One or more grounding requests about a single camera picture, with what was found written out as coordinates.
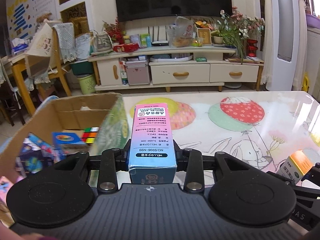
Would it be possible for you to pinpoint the framed picture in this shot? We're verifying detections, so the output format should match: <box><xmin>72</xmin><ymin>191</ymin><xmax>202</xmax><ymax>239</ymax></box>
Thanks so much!
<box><xmin>197</xmin><ymin>28</ymin><xmax>212</xmax><ymax>46</ymax></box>

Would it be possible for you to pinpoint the red vase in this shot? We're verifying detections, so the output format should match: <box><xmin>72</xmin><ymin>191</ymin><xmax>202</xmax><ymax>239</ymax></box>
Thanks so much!
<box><xmin>246</xmin><ymin>39</ymin><xmax>258</xmax><ymax>57</ymax></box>

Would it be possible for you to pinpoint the white router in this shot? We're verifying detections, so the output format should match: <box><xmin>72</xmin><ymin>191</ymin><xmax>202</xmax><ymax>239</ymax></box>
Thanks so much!
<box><xmin>148</xmin><ymin>25</ymin><xmax>169</xmax><ymax>47</ymax></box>

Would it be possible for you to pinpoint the white air conditioner tower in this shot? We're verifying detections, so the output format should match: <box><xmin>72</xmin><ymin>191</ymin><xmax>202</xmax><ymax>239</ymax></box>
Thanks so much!
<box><xmin>265</xmin><ymin>0</ymin><xmax>307</xmax><ymax>91</ymax></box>

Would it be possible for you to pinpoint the tissue box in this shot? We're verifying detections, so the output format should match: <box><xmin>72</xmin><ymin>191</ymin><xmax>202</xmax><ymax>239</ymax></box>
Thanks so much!
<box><xmin>11</xmin><ymin>38</ymin><xmax>28</xmax><ymax>55</ymax></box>

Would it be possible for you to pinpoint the pink blue carton box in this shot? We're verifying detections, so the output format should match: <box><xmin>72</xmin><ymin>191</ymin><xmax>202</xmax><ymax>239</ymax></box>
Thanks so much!
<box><xmin>128</xmin><ymin>103</ymin><xmax>177</xmax><ymax>184</ymax></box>

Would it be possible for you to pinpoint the wooden dining table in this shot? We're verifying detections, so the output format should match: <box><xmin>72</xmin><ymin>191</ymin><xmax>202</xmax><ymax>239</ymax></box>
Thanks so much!
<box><xmin>1</xmin><ymin>53</ymin><xmax>36</xmax><ymax>116</ymax></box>

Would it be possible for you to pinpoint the blue tissue pack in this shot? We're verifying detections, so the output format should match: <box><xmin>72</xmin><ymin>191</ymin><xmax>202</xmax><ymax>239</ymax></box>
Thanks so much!
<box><xmin>52</xmin><ymin>132</ymin><xmax>89</xmax><ymax>155</ymax></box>

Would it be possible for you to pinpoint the wall sticker chart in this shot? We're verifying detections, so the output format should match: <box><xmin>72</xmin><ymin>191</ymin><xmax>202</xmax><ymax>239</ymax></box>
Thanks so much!
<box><xmin>6</xmin><ymin>0</ymin><xmax>58</xmax><ymax>40</ymax></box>

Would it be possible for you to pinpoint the potted green plant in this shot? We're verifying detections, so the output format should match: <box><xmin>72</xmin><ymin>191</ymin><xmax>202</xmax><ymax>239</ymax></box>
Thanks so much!
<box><xmin>211</xmin><ymin>28</ymin><xmax>246</xmax><ymax>62</ymax></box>

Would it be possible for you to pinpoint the plastic bag with snacks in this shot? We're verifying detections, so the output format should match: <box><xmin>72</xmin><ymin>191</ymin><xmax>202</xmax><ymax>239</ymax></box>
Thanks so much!
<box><xmin>166</xmin><ymin>16</ymin><xmax>194</xmax><ymax>48</ymax></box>

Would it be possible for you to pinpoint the pink toy box blue figure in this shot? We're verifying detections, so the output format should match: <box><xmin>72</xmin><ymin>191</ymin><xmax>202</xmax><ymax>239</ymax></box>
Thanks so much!
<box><xmin>0</xmin><ymin>176</ymin><xmax>14</xmax><ymax>205</ymax></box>

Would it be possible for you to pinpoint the pink flower bouquet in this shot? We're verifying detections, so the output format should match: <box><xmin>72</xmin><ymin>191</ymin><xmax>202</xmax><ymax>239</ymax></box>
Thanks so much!
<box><xmin>220</xmin><ymin>7</ymin><xmax>265</xmax><ymax>39</ymax></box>

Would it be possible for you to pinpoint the rubiks cube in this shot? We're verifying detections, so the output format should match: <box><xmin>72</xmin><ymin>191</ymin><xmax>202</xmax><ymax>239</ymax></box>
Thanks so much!
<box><xmin>81</xmin><ymin>127</ymin><xmax>99</xmax><ymax>145</ymax></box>

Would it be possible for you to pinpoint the orange white medicine box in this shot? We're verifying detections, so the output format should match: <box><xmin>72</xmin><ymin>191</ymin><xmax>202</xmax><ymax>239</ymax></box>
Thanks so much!
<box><xmin>276</xmin><ymin>150</ymin><xmax>315</xmax><ymax>184</ymax></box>

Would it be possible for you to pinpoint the wooden chair with cover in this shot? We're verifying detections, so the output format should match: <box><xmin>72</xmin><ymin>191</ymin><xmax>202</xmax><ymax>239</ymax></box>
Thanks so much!
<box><xmin>24</xmin><ymin>20</ymin><xmax>75</xmax><ymax>99</ymax></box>

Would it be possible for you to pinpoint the yellow detergent bottle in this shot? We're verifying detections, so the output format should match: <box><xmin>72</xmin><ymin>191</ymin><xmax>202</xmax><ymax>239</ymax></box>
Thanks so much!
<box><xmin>302</xmin><ymin>72</ymin><xmax>310</xmax><ymax>92</ymax></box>

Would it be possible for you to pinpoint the green trash bin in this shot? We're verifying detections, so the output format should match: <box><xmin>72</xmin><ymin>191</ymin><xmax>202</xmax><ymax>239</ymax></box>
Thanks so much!
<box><xmin>76</xmin><ymin>74</ymin><xmax>97</xmax><ymax>95</ymax></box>

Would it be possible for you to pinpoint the glass kettle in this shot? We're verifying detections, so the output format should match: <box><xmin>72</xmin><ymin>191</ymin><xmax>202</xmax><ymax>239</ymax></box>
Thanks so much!
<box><xmin>93</xmin><ymin>31</ymin><xmax>113</xmax><ymax>53</ymax></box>

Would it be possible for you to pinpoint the white tv cabinet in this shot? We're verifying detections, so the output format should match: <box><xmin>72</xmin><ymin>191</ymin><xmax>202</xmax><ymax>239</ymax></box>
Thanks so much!
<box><xmin>88</xmin><ymin>46</ymin><xmax>264</xmax><ymax>92</ymax></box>

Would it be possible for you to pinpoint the green cardboard box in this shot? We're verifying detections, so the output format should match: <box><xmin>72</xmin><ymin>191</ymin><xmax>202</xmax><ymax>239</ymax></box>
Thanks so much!
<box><xmin>0</xmin><ymin>92</ymin><xmax>130</xmax><ymax>227</ymax></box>

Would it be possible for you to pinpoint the red gift box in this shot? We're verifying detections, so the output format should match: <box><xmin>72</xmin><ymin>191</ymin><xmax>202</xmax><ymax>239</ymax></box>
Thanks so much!
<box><xmin>113</xmin><ymin>43</ymin><xmax>139</xmax><ymax>53</ymax></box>

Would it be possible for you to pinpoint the pink storage box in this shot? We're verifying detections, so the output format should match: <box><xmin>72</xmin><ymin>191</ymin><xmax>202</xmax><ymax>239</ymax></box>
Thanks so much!
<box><xmin>125</xmin><ymin>60</ymin><xmax>150</xmax><ymax>86</ymax></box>

